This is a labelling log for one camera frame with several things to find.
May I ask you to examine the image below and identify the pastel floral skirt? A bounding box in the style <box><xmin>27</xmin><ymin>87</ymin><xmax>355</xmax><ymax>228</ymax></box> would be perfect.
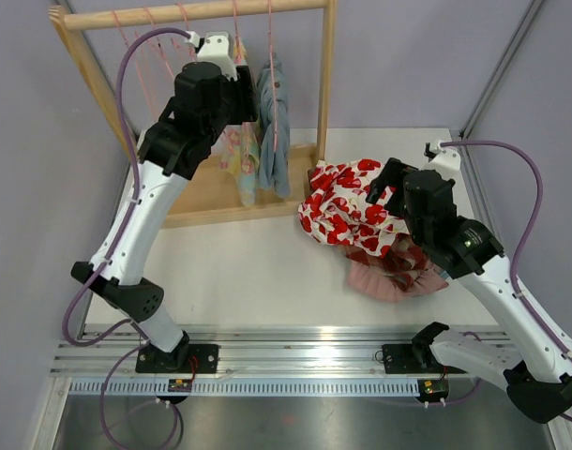
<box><xmin>219</xmin><ymin>39</ymin><xmax>263</xmax><ymax>207</ymax></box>

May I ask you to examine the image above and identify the red heart print skirt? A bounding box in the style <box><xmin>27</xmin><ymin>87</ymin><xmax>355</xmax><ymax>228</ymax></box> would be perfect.
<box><xmin>297</xmin><ymin>158</ymin><xmax>408</xmax><ymax>257</ymax></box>

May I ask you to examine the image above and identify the blue denim skirt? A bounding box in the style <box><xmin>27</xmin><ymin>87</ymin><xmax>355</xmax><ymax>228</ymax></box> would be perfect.
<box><xmin>257</xmin><ymin>52</ymin><xmax>291</xmax><ymax>199</ymax></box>

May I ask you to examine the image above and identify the red plaid wool skirt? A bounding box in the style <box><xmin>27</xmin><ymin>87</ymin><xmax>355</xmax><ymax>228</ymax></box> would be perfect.
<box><xmin>338</xmin><ymin>234</ymin><xmax>441</xmax><ymax>288</ymax></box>

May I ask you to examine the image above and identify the pink ruffled skirt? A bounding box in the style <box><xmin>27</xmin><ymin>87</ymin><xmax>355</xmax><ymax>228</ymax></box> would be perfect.
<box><xmin>347</xmin><ymin>262</ymin><xmax>449</xmax><ymax>303</ymax></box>

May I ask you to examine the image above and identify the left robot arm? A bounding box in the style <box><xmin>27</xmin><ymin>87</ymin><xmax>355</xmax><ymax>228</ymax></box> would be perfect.
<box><xmin>71</xmin><ymin>62</ymin><xmax>257</xmax><ymax>373</ymax></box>

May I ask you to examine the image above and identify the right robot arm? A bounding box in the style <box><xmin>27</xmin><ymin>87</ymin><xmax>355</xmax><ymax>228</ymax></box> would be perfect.
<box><xmin>367</xmin><ymin>158</ymin><xmax>572</xmax><ymax>424</ymax></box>

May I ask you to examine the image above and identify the wooden clothes rack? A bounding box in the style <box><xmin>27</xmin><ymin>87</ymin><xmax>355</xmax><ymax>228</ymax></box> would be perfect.
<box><xmin>49</xmin><ymin>1</ymin><xmax>337</xmax><ymax>228</ymax></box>

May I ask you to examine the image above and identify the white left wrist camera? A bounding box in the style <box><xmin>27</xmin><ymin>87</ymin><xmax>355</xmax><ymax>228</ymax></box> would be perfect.
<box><xmin>184</xmin><ymin>31</ymin><xmax>238</xmax><ymax>81</ymax></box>

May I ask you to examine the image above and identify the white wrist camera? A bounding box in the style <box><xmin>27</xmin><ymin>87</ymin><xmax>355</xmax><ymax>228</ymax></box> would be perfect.
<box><xmin>184</xmin><ymin>31</ymin><xmax>238</xmax><ymax>81</ymax></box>
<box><xmin>422</xmin><ymin>141</ymin><xmax>461</xmax><ymax>180</ymax></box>

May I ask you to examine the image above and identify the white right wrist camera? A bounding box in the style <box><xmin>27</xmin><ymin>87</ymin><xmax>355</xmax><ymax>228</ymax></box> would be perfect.
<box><xmin>422</xmin><ymin>141</ymin><xmax>461</xmax><ymax>180</ymax></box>

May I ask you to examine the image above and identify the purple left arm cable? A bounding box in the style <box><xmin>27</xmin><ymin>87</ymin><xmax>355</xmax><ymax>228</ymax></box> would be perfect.
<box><xmin>61</xmin><ymin>26</ymin><xmax>198</xmax><ymax>449</ymax></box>

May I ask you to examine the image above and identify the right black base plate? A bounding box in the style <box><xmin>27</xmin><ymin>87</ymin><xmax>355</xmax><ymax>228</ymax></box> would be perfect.
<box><xmin>382</xmin><ymin>343</ymin><xmax>448</xmax><ymax>375</ymax></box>

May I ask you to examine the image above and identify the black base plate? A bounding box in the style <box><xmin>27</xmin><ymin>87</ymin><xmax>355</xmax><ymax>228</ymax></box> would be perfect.
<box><xmin>382</xmin><ymin>343</ymin><xmax>448</xmax><ymax>375</ymax></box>
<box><xmin>135</xmin><ymin>343</ymin><xmax>219</xmax><ymax>375</ymax></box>

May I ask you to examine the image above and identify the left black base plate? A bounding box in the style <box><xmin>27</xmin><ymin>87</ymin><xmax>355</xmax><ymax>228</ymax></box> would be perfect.
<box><xmin>135</xmin><ymin>343</ymin><xmax>219</xmax><ymax>375</ymax></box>

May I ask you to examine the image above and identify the aluminium mounting rail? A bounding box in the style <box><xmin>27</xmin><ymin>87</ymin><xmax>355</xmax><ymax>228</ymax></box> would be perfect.
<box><xmin>49</xmin><ymin>322</ymin><xmax>512</xmax><ymax>379</ymax></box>

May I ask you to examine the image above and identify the slotted cable duct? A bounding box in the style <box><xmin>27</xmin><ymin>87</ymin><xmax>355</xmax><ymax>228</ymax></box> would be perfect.
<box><xmin>69</xmin><ymin>377</ymin><xmax>419</xmax><ymax>398</ymax></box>

